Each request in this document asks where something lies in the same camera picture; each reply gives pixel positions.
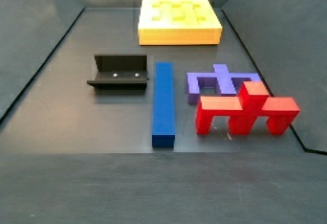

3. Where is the yellow slotted board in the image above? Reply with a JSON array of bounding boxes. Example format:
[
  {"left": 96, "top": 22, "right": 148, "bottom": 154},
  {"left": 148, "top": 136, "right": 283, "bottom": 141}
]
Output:
[{"left": 137, "top": 0, "right": 223, "bottom": 45}]

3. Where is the blue long block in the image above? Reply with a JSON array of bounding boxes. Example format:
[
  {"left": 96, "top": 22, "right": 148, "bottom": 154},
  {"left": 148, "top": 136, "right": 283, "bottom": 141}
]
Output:
[{"left": 152, "top": 62, "right": 175, "bottom": 148}]

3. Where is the purple cross-shaped block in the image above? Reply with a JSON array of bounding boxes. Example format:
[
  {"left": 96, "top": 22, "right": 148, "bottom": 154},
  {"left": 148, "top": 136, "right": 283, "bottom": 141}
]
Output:
[{"left": 187, "top": 64, "right": 260, "bottom": 104}]

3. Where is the red cross-shaped block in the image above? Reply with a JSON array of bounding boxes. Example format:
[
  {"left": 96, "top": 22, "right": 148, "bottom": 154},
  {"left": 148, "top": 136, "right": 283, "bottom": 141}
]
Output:
[{"left": 195, "top": 81, "right": 300, "bottom": 135}]

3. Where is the black angled bracket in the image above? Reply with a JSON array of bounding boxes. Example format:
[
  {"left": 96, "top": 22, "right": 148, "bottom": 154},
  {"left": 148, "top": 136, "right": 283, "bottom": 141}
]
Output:
[{"left": 86, "top": 54, "right": 148, "bottom": 89}]

